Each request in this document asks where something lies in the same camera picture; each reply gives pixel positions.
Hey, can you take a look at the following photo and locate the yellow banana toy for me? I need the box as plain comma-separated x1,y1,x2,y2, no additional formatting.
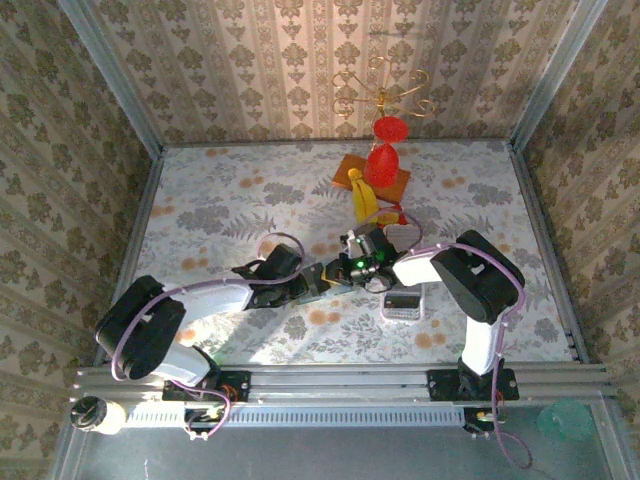
348,168,377,224

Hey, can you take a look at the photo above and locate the orange wooden board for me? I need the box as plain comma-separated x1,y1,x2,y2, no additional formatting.
332,153,412,202

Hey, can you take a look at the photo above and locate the green plastic cup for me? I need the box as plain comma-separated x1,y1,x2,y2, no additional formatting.
537,398,594,444

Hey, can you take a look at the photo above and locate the cream bottle with black cap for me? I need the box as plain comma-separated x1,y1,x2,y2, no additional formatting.
69,394,126,435

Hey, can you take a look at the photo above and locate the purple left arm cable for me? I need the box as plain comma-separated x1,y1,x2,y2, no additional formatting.
110,232,306,382

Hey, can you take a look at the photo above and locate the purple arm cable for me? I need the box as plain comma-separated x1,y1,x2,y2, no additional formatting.
368,207,527,381
110,232,306,382

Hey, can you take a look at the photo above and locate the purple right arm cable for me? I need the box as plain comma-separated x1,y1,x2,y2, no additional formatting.
368,207,527,381

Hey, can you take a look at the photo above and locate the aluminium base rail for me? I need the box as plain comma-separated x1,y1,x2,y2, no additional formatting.
74,363,614,401

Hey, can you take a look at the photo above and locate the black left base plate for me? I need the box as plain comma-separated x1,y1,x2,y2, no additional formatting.
162,369,251,404

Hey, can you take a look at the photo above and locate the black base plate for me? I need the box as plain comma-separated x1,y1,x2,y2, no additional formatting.
162,369,251,404
427,368,520,402

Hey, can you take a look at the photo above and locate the white slotted cable duct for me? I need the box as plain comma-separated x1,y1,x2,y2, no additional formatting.
124,403,466,429

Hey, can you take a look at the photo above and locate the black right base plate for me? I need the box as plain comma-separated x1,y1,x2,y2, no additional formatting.
427,368,520,402

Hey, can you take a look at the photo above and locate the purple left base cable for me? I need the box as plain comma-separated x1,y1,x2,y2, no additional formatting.
172,389,231,441

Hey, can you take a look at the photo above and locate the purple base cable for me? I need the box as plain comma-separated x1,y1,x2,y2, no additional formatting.
489,369,534,471
172,389,231,441

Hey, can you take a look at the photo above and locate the gold wire stand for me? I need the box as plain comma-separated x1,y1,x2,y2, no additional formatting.
332,55,437,120

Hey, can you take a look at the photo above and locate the metal table side rail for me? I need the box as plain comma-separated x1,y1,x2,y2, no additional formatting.
113,149,166,296
509,142,589,359

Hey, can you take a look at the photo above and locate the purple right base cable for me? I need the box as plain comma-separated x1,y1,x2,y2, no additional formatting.
489,369,534,471

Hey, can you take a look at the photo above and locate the metal frame post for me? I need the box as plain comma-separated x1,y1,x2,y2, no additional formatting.
57,0,166,159
509,0,609,149

